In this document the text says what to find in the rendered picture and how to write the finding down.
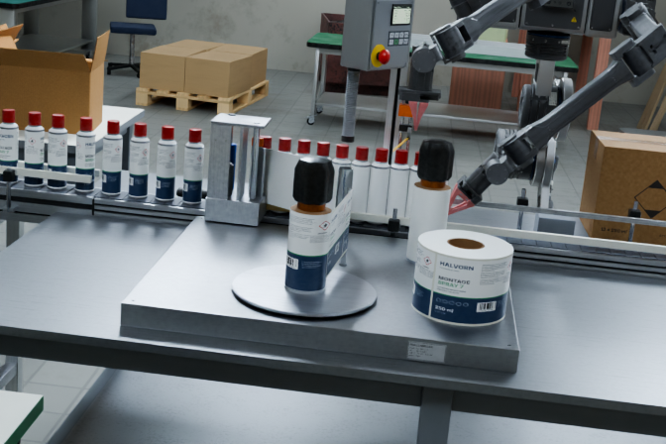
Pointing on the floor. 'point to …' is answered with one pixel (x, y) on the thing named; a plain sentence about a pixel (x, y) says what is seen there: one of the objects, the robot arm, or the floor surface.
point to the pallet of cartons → (203, 74)
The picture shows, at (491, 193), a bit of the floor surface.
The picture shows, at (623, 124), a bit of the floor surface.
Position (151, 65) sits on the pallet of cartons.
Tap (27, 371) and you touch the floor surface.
